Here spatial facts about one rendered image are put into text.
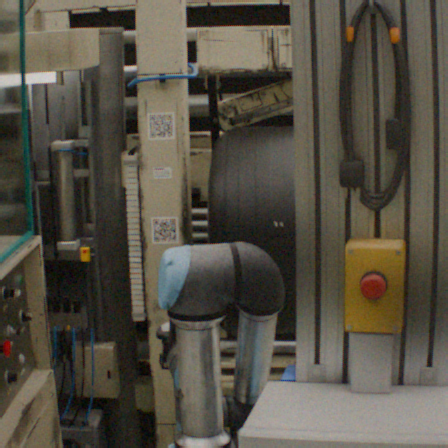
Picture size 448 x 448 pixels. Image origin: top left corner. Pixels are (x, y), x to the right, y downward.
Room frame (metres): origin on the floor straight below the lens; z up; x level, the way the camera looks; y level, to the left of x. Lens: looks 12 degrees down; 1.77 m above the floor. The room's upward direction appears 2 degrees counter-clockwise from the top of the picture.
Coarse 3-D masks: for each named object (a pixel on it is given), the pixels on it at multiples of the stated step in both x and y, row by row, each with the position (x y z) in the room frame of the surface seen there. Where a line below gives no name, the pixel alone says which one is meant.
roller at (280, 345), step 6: (222, 342) 2.41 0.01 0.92; (228, 342) 2.41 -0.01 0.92; (234, 342) 2.41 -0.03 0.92; (276, 342) 2.40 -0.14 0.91; (282, 342) 2.40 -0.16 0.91; (288, 342) 2.39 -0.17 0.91; (294, 342) 2.39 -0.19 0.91; (222, 348) 2.40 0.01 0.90; (228, 348) 2.40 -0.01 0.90; (234, 348) 2.40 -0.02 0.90; (276, 348) 2.39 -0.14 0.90; (282, 348) 2.39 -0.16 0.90; (288, 348) 2.39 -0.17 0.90; (294, 348) 2.39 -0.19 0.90
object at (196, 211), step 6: (192, 204) 3.02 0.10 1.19; (198, 204) 3.02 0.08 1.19; (204, 204) 3.02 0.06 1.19; (192, 210) 2.90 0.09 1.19; (198, 210) 2.90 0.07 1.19; (204, 210) 2.90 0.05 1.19; (192, 216) 2.90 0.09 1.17; (198, 216) 2.89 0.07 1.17; (204, 216) 2.89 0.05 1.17; (192, 222) 2.89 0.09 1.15; (198, 222) 2.89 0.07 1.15; (204, 222) 2.89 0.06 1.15; (198, 228) 2.88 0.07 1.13; (204, 228) 2.88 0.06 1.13; (198, 234) 2.89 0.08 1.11; (204, 234) 2.89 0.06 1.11; (198, 240) 2.90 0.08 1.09; (204, 240) 2.90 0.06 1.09
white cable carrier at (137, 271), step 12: (132, 156) 2.51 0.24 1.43; (132, 168) 2.51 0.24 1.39; (132, 180) 2.51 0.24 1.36; (132, 192) 2.51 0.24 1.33; (132, 204) 2.51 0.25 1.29; (132, 216) 2.51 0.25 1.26; (132, 228) 2.51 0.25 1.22; (132, 240) 2.51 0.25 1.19; (132, 252) 2.51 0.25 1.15; (132, 264) 2.51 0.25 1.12; (132, 276) 2.51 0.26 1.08; (144, 276) 2.55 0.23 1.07; (132, 288) 2.51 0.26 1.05; (144, 288) 2.54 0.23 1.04; (132, 300) 2.51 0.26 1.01; (144, 300) 2.52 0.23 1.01; (144, 312) 2.51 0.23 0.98
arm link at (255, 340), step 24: (240, 264) 1.78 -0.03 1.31; (264, 264) 1.68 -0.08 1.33; (264, 288) 1.68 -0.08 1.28; (240, 312) 1.76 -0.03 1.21; (264, 312) 1.71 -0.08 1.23; (240, 336) 1.77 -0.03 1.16; (264, 336) 1.75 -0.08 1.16; (240, 360) 1.79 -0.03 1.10; (264, 360) 1.77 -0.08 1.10; (240, 384) 1.81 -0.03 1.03; (264, 384) 1.81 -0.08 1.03; (240, 408) 1.83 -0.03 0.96
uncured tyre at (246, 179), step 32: (256, 128) 2.54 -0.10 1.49; (288, 128) 2.53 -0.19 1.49; (224, 160) 2.39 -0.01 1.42; (256, 160) 2.37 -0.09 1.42; (288, 160) 2.36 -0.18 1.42; (224, 192) 2.32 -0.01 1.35; (256, 192) 2.31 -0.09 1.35; (288, 192) 2.30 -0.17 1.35; (224, 224) 2.28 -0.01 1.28; (256, 224) 2.27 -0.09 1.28; (288, 224) 2.27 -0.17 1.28; (288, 256) 2.25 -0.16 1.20; (288, 288) 2.26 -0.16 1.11; (224, 320) 2.36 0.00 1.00; (288, 320) 2.32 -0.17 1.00
